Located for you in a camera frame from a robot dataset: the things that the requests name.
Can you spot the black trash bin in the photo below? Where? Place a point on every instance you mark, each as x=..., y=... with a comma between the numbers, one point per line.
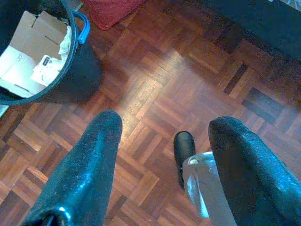
x=80, y=70

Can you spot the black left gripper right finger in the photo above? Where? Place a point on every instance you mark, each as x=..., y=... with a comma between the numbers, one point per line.
x=254, y=183

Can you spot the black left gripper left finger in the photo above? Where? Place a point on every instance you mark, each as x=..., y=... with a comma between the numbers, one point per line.
x=80, y=176

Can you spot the brown cardboard piece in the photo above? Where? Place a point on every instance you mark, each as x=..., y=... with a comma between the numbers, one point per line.
x=33, y=40

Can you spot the white crumpled tissue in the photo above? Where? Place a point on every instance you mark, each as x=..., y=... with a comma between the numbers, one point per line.
x=65, y=42

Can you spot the silver robot left leg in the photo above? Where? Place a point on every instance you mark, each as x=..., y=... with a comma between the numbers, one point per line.
x=204, y=183

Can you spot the red folded cushion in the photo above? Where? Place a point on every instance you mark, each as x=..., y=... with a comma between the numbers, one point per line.
x=105, y=11

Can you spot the white printed packaging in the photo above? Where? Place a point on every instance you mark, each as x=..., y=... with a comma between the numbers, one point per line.
x=47, y=68

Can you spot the black bed frame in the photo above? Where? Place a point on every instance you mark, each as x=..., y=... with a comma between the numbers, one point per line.
x=258, y=18

